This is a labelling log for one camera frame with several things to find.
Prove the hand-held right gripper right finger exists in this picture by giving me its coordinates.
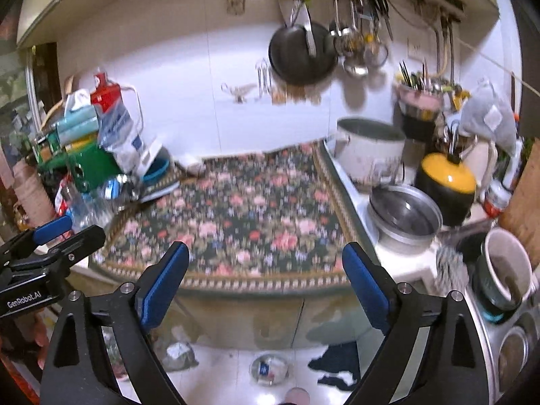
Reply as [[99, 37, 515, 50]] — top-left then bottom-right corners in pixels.
[[342, 242, 492, 405]]

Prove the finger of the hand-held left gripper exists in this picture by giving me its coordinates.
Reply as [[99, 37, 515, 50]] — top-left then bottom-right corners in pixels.
[[8, 225, 106, 273], [0, 215, 74, 263]]

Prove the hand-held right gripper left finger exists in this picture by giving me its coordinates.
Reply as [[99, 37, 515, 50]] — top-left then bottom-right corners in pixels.
[[40, 240, 190, 405]]

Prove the round bowl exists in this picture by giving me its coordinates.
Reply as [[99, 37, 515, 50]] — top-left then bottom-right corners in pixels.
[[249, 353, 291, 386]]

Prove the clear drinking glass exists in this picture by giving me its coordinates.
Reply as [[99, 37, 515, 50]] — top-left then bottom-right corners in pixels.
[[70, 194, 106, 233]]

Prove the stack of brown paper cups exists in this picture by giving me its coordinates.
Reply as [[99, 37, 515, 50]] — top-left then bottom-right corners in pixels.
[[12, 160, 55, 224]]

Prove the crumpled plastic bag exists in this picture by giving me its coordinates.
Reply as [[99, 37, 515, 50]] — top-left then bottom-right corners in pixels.
[[162, 340, 199, 370]]

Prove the green tin box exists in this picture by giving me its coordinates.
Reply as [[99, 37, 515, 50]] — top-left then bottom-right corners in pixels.
[[38, 135, 125, 190]]

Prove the steel pot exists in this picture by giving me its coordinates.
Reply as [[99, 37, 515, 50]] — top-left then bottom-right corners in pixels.
[[367, 183, 443, 254]]

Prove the dark cloth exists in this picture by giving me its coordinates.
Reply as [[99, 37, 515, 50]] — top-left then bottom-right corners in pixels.
[[308, 342, 361, 391]]

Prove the striped folded cloth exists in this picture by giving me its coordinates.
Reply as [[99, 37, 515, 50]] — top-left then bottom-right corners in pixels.
[[141, 179, 182, 203]]

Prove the floral printed table mat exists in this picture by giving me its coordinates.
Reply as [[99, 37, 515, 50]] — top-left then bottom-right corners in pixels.
[[90, 141, 359, 292]]

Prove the blue bowl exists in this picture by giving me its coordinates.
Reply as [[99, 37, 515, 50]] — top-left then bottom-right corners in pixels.
[[141, 158, 171, 186]]

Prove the teal tissue pack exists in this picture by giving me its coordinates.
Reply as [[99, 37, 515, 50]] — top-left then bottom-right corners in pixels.
[[55, 88, 100, 144]]

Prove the clear bag of white powder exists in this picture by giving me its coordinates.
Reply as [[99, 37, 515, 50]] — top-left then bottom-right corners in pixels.
[[97, 99, 159, 176]]

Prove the white kitchen scale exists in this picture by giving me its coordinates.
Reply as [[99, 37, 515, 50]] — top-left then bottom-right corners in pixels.
[[139, 143, 171, 173]]

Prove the black pot with yellow lid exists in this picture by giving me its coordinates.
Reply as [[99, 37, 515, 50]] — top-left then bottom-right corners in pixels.
[[414, 152, 478, 228]]

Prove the white cooking pot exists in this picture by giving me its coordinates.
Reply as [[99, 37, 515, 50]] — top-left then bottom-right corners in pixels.
[[335, 118, 406, 186]]

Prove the white mug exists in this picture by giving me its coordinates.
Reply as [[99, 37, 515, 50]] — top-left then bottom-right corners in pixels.
[[481, 228, 538, 304]]

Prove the red can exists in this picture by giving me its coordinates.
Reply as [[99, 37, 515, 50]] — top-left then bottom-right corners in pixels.
[[483, 179, 513, 218]]

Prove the wooden cutting board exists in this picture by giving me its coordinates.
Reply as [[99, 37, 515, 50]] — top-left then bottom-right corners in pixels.
[[498, 139, 540, 245]]

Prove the pink utensil holder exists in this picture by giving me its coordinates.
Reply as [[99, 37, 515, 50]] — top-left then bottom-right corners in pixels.
[[397, 61, 456, 121]]

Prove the steel gravy boat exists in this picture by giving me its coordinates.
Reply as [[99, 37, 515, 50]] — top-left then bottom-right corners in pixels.
[[220, 82, 258, 103]]

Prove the white plastic bag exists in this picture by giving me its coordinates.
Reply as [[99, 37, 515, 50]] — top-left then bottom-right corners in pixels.
[[458, 78, 519, 157]]

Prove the steel ladle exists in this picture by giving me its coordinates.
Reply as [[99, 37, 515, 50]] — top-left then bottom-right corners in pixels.
[[331, 0, 370, 77]]

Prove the steel strainer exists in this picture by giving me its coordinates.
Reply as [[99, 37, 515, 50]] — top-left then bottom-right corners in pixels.
[[363, 0, 389, 68]]

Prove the black frying pan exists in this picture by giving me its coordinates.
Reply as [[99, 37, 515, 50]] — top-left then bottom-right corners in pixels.
[[269, 23, 339, 86]]

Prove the dark hanging kitchen tool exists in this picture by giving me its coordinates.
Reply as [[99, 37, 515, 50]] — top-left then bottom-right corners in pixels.
[[369, 0, 395, 41]]

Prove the white wire holder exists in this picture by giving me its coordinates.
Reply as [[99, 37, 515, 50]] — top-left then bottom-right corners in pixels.
[[255, 58, 274, 100]]

